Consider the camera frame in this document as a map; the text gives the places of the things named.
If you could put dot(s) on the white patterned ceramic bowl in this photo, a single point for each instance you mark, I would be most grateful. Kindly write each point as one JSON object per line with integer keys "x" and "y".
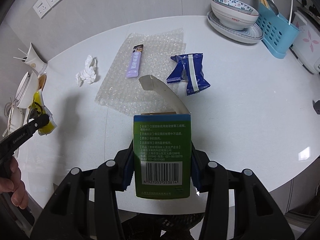
{"x": 234, "y": 14}

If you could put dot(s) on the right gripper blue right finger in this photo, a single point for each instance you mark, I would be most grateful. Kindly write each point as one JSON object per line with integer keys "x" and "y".
{"x": 195, "y": 168}

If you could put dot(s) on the white tissue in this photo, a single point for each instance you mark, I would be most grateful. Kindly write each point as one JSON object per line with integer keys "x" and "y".
{"x": 89, "y": 73}

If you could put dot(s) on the metal spoon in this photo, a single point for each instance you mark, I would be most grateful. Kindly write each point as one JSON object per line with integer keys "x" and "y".
{"x": 273, "y": 7}

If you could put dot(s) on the wooden coaster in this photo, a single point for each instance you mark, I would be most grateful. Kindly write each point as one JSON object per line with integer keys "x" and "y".
{"x": 42, "y": 81}

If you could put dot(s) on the blue snack wrapper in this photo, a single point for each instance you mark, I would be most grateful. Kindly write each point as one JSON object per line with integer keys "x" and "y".
{"x": 189, "y": 68}

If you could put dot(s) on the white floral rice cooker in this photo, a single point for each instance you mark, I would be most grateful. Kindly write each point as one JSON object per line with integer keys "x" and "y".
{"x": 306, "y": 44}

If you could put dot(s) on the yellow snack wrapper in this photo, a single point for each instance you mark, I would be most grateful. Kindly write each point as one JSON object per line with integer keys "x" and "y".
{"x": 37, "y": 109}

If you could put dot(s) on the blue plastic utensil holder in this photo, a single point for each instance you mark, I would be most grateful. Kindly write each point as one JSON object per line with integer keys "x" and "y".
{"x": 279, "y": 35}

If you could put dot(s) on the white cup with sticks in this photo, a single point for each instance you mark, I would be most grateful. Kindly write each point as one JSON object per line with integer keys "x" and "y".
{"x": 32, "y": 59}

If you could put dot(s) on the white bowl on coaster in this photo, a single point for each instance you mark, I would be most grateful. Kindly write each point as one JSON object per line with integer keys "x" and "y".
{"x": 26, "y": 90}

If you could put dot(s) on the purple stick sachet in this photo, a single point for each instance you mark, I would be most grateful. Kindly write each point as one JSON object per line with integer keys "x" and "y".
{"x": 134, "y": 64}

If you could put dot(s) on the green medicine box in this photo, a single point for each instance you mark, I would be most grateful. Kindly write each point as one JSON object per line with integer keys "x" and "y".
{"x": 162, "y": 147}

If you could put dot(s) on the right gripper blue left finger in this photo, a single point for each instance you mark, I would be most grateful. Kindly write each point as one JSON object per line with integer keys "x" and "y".
{"x": 128, "y": 166}

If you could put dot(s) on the white wall socket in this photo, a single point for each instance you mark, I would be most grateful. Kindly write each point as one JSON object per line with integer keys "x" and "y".
{"x": 42, "y": 7}

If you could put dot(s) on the blue rimmed ceramic plate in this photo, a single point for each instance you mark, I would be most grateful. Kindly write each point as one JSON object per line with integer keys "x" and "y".
{"x": 251, "y": 35}

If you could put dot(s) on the small dark grey device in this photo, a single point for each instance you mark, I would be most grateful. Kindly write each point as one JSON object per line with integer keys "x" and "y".
{"x": 316, "y": 106}

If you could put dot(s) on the person's left hand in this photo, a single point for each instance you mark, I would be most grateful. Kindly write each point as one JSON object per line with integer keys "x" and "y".
{"x": 15, "y": 185}

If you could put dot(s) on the white plastic straw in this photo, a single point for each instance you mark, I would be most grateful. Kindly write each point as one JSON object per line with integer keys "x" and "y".
{"x": 291, "y": 11}

